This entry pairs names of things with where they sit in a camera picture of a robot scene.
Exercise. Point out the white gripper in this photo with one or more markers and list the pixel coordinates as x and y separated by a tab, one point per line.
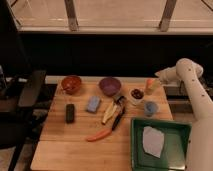
165	76

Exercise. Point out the yellow red apple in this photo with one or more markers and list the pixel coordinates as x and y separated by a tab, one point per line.
149	82

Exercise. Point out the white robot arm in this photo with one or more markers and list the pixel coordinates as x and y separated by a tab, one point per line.
200	145

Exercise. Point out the small metal cup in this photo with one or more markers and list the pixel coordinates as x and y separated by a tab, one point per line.
156	84

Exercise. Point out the light blue cup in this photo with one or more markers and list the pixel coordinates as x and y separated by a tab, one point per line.
150	108

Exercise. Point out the white bowl with dark food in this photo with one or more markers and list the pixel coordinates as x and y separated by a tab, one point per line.
136	96

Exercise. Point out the purple bowl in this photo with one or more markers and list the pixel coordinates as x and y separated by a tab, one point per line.
109	86

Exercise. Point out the yellow banana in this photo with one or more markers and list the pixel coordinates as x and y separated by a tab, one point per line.
109	112

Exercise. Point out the white crumpled cloth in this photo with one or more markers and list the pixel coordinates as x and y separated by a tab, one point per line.
153	141

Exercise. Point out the green tray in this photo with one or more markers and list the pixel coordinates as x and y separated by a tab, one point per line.
173	155

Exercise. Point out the blue sponge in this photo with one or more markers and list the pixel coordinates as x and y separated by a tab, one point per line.
93	104

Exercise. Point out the orange carrot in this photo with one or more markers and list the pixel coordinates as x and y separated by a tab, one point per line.
99	135

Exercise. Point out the brown red bowl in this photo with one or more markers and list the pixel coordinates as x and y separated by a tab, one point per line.
71	84

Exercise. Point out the black rectangular block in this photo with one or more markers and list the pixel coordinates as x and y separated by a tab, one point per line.
70	113

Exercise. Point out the black chair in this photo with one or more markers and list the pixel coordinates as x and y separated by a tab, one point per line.
15	125

